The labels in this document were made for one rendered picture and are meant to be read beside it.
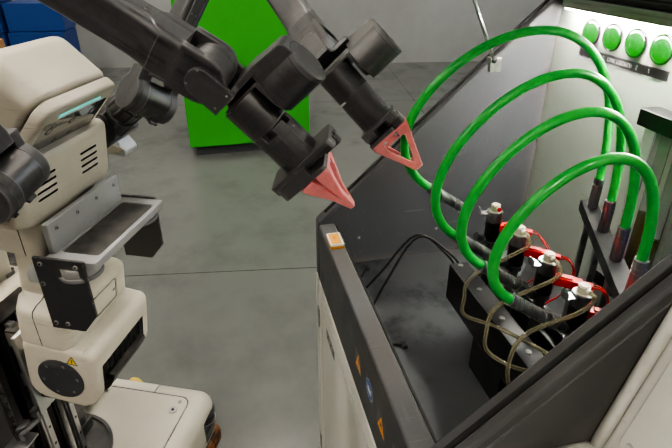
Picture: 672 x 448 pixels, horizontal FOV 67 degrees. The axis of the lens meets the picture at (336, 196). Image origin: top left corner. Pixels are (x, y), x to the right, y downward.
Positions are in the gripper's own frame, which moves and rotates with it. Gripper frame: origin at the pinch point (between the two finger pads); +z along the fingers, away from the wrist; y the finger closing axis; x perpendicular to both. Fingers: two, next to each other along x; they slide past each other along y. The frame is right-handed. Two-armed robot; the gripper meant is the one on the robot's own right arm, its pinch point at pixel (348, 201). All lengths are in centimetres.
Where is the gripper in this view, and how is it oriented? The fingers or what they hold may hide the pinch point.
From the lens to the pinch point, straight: 69.3
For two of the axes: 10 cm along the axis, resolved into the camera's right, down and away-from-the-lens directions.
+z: 6.9, 6.5, 3.1
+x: 0.2, -4.4, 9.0
